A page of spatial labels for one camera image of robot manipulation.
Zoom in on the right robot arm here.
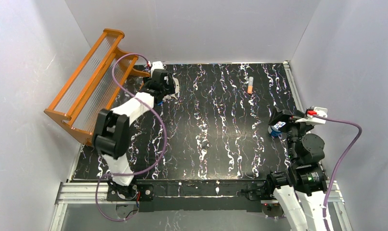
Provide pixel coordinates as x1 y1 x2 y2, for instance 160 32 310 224
263 106 333 231

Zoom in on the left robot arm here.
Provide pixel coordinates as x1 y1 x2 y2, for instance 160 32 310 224
92 68 180 186

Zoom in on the blue white round jar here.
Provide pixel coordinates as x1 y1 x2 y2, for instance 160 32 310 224
268 126 282 137

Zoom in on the orange white marker pen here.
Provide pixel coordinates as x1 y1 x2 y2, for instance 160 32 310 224
246 77 254 94

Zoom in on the orange wooden shelf rack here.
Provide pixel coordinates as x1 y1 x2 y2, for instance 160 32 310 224
44 28 149 146

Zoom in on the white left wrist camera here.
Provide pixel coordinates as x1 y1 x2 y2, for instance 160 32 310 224
150 61 164 75

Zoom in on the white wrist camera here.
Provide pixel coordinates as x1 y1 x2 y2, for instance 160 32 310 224
296 106 328 126
150 61 164 75

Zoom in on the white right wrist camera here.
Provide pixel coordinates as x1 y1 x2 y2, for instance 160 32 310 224
296 106 328 126

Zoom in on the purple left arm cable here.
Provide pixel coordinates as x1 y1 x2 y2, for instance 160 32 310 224
95 53 168 222

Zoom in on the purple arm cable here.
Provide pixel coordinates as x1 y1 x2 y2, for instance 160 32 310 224
312 115 363 231
95 53 168 222

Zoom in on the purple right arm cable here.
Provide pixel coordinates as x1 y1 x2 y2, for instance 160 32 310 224
312 115 363 231

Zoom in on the aluminium frame rail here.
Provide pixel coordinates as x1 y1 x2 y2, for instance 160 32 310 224
49 181 352 231

